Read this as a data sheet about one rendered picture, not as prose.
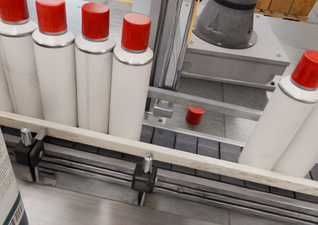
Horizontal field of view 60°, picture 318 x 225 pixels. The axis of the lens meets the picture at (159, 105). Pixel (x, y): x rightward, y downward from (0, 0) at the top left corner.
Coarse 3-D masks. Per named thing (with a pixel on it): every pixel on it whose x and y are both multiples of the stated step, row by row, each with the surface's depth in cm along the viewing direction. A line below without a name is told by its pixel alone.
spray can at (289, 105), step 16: (304, 64) 31; (288, 80) 34; (304, 80) 32; (272, 96) 36; (288, 96) 33; (304, 96) 32; (272, 112) 36; (288, 112) 34; (304, 112) 34; (256, 128) 39; (272, 128) 36; (288, 128) 35; (256, 144) 39; (272, 144) 38; (288, 144) 38; (240, 160) 43; (256, 160) 40; (272, 160) 39
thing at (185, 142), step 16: (0, 128) 42; (16, 128) 43; (144, 128) 47; (160, 128) 48; (64, 144) 42; (80, 144) 42; (160, 144) 45; (176, 144) 46; (192, 144) 46; (208, 144) 47; (224, 144) 47; (128, 160) 42; (224, 160) 45; (208, 176) 42; (224, 176) 42; (272, 192) 41; (288, 192) 42
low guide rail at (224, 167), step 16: (0, 112) 40; (32, 128) 40; (48, 128) 40; (64, 128) 40; (80, 128) 40; (96, 144) 40; (112, 144) 40; (128, 144) 39; (144, 144) 40; (160, 160) 40; (176, 160) 40; (192, 160) 39; (208, 160) 39; (240, 176) 40; (256, 176) 39; (272, 176) 39; (288, 176) 39; (304, 192) 40
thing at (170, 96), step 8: (152, 88) 43; (152, 96) 43; (160, 96) 42; (168, 96) 42; (176, 96) 42; (184, 96) 42; (192, 96) 43; (184, 104) 43; (192, 104) 42; (200, 104) 42; (208, 104) 42; (216, 104) 42; (224, 104) 42; (224, 112) 42; (232, 112) 42; (240, 112) 42; (248, 112) 42; (256, 112) 42; (256, 120) 42
